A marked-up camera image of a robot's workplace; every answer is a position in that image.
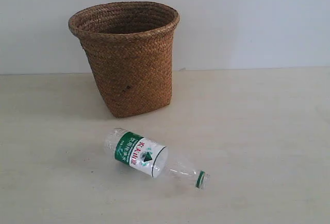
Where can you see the clear plastic water bottle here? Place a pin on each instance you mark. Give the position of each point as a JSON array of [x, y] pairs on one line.
[[153, 158]]

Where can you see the brown woven wicker basket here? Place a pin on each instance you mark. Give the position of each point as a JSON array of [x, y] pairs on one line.
[[129, 49]]

